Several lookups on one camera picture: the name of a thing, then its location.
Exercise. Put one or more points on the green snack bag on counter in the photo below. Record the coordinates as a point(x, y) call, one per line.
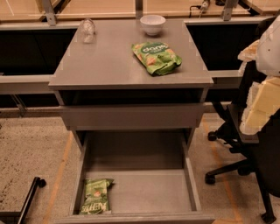
point(157, 57)

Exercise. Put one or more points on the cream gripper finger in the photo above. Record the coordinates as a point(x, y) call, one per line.
point(247, 55)
point(263, 101)

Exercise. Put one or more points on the open grey middle drawer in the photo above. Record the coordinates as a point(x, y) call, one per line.
point(153, 179)

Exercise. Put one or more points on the white ceramic bowl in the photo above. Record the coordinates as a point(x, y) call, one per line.
point(152, 24)

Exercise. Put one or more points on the grey drawer cabinet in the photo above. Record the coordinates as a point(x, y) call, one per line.
point(106, 72)

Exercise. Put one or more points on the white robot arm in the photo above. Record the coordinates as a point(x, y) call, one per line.
point(268, 51)

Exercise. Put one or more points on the closed grey top drawer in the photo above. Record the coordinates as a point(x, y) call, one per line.
point(133, 117)

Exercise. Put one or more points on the black office chair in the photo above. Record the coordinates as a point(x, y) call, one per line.
point(261, 150)

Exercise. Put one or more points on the black metal stand leg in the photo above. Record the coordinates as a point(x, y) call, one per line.
point(19, 217)

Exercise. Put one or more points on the green jalapeno chip bag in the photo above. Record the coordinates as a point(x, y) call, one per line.
point(96, 199)

